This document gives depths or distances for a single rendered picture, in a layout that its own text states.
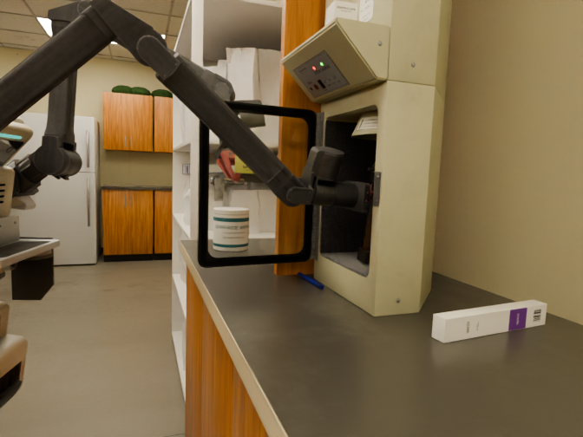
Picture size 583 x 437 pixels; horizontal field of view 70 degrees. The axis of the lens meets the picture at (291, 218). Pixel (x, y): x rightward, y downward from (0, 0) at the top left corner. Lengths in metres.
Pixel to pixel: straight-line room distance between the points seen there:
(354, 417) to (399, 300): 0.41
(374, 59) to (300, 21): 0.41
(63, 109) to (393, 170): 0.84
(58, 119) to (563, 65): 1.21
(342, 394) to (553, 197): 0.72
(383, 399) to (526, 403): 0.19
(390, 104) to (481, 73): 0.50
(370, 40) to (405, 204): 0.32
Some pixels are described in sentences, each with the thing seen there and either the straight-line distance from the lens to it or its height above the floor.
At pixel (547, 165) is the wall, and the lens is 1.13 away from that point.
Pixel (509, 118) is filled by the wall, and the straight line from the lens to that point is 1.22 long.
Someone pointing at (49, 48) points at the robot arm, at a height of 1.41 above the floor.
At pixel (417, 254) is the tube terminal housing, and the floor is 1.07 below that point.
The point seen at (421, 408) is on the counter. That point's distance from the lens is 0.60.
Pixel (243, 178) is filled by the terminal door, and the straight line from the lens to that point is 1.04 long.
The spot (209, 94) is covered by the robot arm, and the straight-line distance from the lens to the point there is 0.80.
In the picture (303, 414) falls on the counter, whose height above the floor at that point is 0.94.
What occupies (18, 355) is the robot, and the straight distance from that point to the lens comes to 1.25.
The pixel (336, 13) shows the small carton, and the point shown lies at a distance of 0.93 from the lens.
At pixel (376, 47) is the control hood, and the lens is 0.87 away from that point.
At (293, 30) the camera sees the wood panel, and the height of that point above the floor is 1.60.
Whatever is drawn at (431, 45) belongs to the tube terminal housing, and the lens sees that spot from 0.94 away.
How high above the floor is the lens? 1.23
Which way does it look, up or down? 6 degrees down
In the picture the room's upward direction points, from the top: 2 degrees clockwise
